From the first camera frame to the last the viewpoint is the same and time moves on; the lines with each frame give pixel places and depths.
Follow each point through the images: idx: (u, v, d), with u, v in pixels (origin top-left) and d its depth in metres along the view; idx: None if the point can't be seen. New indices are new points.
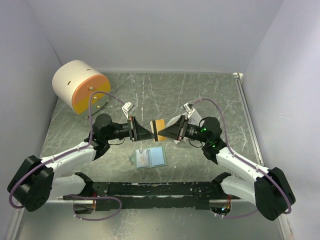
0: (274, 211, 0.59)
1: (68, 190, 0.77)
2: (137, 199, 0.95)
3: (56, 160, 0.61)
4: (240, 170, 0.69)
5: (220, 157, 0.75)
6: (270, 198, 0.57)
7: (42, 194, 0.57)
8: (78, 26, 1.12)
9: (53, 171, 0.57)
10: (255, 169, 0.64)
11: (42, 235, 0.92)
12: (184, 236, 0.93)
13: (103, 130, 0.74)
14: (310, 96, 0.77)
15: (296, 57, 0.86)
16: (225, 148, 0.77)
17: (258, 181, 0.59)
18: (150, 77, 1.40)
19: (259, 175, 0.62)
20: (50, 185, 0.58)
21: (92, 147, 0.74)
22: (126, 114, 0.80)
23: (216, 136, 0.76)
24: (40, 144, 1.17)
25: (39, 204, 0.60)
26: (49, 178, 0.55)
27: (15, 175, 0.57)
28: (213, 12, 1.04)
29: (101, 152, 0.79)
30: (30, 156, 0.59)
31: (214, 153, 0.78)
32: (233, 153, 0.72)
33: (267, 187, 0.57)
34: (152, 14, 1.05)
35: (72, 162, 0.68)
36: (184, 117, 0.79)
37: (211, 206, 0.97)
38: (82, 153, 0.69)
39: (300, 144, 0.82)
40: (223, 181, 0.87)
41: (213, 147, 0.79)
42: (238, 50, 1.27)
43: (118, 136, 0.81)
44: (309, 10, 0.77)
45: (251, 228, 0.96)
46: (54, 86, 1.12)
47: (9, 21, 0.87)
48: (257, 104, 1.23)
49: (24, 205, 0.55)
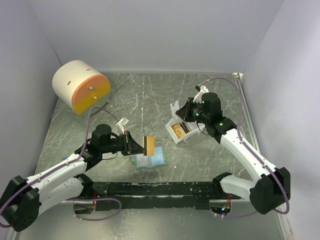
0: (268, 207, 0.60)
1: (65, 196, 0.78)
2: (137, 199, 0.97)
3: (43, 179, 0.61)
4: (244, 159, 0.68)
5: (226, 140, 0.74)
6: (270, 195, 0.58)
7: (29, 214, 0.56)
8: (78, 26, 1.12)
9: (38, 192, 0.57)
10: (262, 164, 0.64)
11: (41, 235, 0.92)
12: (184, 236, 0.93)
13: (101, 139, 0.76)
14: (310, 96, 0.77)
15: (296, 57, 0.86)
16: (235, 129, 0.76)
17: (262, 179, 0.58)
18: (150, 77, 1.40)
19: (265, 173, 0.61)
20: (37, 204, 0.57)
21: (82, 160, 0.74)
22: (121, 129, 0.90)
23: (215, 108, 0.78)
24: (40, 144, 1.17)
25: (28, 223, 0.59)
26: (34, 200, 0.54)
27: (3, 196, 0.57)
28: (212, 13, 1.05)
29: (93, 163, 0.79)
30: (16, 176, 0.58)
31: (220, 131, 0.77)
32: (242, 139, 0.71)
33: (270, 185, 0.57)
34: (152, 15, 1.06)
35: (62, 179, 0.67)
36: (188, 100, 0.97)
37: (211, 206, 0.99)
38: (71, 168, 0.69)
39: (301, 144, 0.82)
40: (222, 179, 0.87)
41: (220, 125, 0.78)
42: (238, 50, 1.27)
43: (112, 150, 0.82)
44: (308, 11, 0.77)
45: (251, 229, 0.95)
46: (54, 85, 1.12)
47: (8, 21, 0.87)
48: (257, 104, 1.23)
49: (12, 225, 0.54)
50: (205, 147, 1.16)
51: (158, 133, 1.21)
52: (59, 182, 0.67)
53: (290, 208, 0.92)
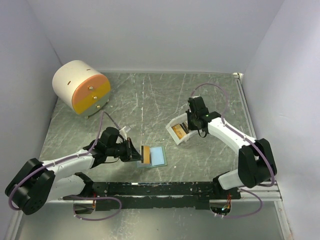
0: (254, 180, 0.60)
1: (66, 191, 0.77)
2: (137, 199, 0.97)
3: (57, 165, 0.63)
4: (227, 138, 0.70)
5: (211, 127, 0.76)
6: (253, 166, 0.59)
7: (41, 197, 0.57)
8: (78, 26, 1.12)
9: (53, 174, 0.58)
10: (243, 137, 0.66)
11: (41, 235, 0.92)
12: (184, 236, 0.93)
13: (108, 140, 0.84)
14: (310, 96, 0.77)
15: (295, 56, 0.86)
16: (219, 117, 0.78)
17: (243, 149, 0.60)
18: (150, 77, 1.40)
19: (245, 144, 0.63)
20: (49, 188, 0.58)
21: (91, 155, 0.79)
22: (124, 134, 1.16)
23: (199, 104, 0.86)
24: (39, 144, 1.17)
25: (36, 207, 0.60)
26: (49, 182, 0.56)
27: (15, 178, 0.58)
28: (212, 13, 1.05)
29: (98, 162, 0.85)
30: (32, 158, 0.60)
31: (206, 120, 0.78)
32: (224, 123, 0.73)
33: (251, 155, 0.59)
34: (152, 15, 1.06)
35: (72, 168, 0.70)
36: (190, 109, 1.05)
37: (211, 206, 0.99)
38: (81, 159, 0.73)
39: (301, 144, 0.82)
40: (220, 176, 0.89)
41: (206, 116, 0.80)
42: (238, 50, 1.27)
43: (115, 154, 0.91)
44: (308, 11, 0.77)
45: (251, 229, 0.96)
46: (54, 85, 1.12)
47: (9, 21, 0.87)
48: (257, 104, 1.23)
49: (22, 207, 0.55)
50: (205, 147, 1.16)
51: (158, 133, 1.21)
52: (69, 171, 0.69)
53: (290, 208, 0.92)
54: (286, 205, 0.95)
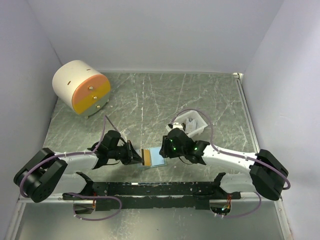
0: (275, 191, 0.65)
1: (67, 188, 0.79)
2: (137, 199, 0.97)
3: (67, 157, 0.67)
4: (230, 163, 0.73)
5: (207, 157, 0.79)
6: (269, 180, 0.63)
7: (50, 186, 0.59)
8: (78, 26, 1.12)
9: (65, 163, 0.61)
10: (244, 158, 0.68)
11: (40, 235, 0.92)
12: (184, 236, 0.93)
13: (111, 142, 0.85)
14: (310, 96, 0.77)
15: (296, 56, 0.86)
16: (209, 146, 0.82)
17: (252, 169, 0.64)
18: (150, 77, 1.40)
19: (251, 163, 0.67)
20: (59, 178, 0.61)
21: (95, 155, 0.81)
22: (124, 137, 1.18)
23: (184, 139, 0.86)
24: (39, 143, 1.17)
25: (44, 196, 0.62)
26: (60, 170, 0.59)
27: (26, 164, 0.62)
28: (212, 13, 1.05)
29: (100, 163, 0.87)
30: (45, 147, 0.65)
31: (199, 155, 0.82)
32: (218, 149, 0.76)
33: (262, 172, 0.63)
34: (152, 15, 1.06)
35: (78, 163, 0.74)
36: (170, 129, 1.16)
37: (211, 206, 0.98)
38: (86, 157, 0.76)
39: (300, 144, 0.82)
40: (221, 184, 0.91)
41: (196, 150, 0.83)
42: (238, 51, 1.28)
43: (115, 157, 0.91)
44: (308, 11, 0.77)
45: (251, 229, 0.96)
46: (54, 85, 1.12)
47: (9, 21, 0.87)
48: (257, 104, 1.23)
49: (31, 194, 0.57)
50: None
51: (157, 133, 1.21)
52: (74, 166, 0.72)
53: (290, 207, 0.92)
54: (286, 205, 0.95)
